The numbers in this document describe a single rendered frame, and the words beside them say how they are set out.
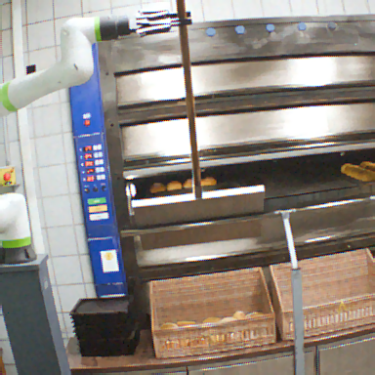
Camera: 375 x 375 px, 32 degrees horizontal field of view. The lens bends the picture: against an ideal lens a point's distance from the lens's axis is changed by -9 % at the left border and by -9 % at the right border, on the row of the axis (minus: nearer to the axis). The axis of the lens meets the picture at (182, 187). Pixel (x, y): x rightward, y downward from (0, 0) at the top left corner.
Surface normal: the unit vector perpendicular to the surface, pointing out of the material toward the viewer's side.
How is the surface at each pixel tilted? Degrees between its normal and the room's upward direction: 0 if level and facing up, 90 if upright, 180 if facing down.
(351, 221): 70
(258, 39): 90
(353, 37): 90
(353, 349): 91
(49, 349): 90
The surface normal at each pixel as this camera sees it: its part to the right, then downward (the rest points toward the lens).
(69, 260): 0.01, 0.11
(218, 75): -0.04, -0.24
